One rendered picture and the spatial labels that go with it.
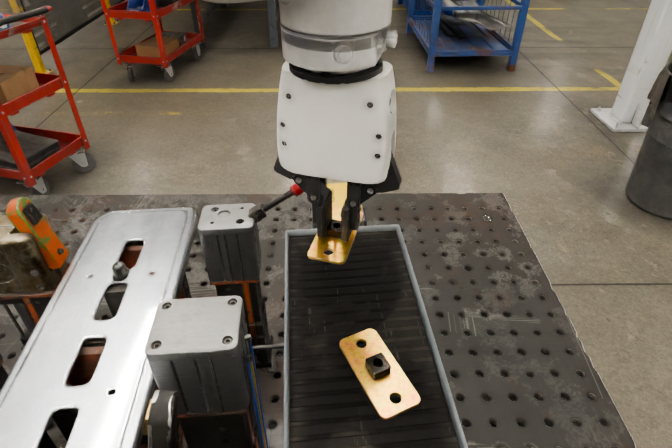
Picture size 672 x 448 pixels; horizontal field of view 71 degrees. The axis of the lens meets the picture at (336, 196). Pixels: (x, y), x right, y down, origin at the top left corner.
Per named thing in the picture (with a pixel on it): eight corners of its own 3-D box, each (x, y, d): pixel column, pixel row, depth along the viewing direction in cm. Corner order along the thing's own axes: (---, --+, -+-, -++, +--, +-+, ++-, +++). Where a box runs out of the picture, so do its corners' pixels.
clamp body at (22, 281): (47, 349, 98) (-32, 209, 77) (119, 344, 99) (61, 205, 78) (23, 395, 89) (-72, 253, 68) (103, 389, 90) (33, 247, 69)
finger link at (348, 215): (382, 172, 44) (378, 228, 48) (349, 167, 45) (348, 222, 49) (375, 190, 41) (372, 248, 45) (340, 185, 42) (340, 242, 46)
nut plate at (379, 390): (337, 342, 43) (337, 334, 43) (373, 328, 45) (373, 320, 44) (382, 422, 37) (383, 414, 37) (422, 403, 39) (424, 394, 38)
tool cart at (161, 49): (164, 54, 464) (141, -57, 408) (207, 57, 457) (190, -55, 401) (117, 85, 399) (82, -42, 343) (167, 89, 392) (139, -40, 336)
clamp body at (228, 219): (226, 337, 100) (197, 199, 79) (279, 333, 101) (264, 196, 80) (220, 376, 92) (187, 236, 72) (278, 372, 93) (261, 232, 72)
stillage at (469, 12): (405, 34, 521) (414, -63, 466) (477, 33, 524) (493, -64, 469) (427, 72, 423) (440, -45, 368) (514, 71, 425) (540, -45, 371)
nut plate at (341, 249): (330, 207, 52) (330, 199, 51) (364, 213, 51) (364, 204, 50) (306, 258, 45) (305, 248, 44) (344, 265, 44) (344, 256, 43)
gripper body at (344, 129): (407, 40, 39) (397, 158, 45) (291, 31, 41) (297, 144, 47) (391, 71, 33) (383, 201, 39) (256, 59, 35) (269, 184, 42)
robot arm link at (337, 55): (404, 12, 38) (401, 49, 40) (301, 5, 40) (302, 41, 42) (385, 42, 31) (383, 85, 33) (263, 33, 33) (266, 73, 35)
